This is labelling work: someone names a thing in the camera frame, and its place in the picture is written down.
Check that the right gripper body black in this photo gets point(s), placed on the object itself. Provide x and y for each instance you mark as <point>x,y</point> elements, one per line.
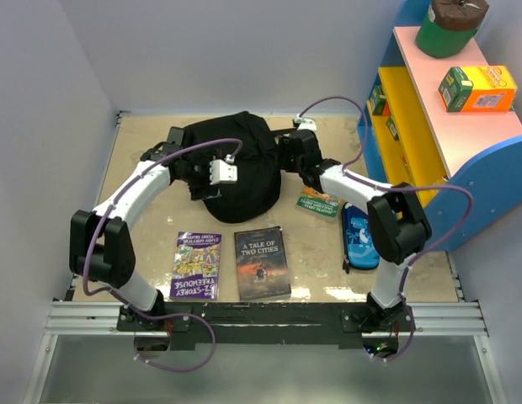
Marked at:
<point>285,158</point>

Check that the green 104-storey treehouse book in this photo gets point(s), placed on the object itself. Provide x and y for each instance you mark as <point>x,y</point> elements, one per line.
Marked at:
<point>324,205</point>

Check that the colourful wooden shelf unit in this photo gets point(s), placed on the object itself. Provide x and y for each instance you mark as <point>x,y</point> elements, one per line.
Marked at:
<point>469,164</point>

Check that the small green box shelf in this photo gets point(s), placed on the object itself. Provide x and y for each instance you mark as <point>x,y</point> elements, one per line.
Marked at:
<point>378,102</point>
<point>392,127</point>

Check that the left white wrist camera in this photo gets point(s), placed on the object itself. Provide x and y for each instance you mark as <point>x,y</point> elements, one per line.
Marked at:
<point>221,171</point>

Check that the tale of two cities book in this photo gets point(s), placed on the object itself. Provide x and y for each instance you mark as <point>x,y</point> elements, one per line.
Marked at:
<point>262,267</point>

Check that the aluminium rail frame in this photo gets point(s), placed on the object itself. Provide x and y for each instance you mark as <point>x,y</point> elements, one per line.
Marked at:
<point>83,358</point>

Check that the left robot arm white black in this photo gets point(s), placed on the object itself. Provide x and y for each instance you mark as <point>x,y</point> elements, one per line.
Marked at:
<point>101,251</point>

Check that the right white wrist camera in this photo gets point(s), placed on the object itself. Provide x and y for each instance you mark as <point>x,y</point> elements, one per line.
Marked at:
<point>304,123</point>

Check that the small green box upper shelf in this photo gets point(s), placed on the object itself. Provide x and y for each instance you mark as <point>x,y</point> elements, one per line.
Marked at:
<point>378,102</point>

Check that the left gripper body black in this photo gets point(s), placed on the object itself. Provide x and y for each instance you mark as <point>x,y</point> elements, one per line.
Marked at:
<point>197,175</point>

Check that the orange green crayon box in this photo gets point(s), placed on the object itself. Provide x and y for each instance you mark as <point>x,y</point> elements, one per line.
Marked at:
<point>477,89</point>

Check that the black student backpack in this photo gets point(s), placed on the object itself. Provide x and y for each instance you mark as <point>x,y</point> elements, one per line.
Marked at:
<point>259,178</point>

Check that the small green box lower shelf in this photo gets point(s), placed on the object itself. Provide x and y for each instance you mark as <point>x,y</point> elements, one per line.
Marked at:
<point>392,127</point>

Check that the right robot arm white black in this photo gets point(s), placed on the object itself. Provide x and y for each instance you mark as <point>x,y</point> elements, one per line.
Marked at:
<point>397,223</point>

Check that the blue pencil case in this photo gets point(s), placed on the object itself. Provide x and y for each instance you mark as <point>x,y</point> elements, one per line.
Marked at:
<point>359,250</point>

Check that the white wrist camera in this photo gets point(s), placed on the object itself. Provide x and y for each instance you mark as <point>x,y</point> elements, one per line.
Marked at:
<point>221,171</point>
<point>304,123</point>

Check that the purple 52-storey treehouse book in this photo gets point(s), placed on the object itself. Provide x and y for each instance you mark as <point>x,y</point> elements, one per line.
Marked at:
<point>196,266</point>

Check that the green brown cylinder container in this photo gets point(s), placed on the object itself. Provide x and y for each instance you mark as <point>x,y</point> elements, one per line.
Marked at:
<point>448,26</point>

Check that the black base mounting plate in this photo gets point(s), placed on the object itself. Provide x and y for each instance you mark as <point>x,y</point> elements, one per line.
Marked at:
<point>342,324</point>

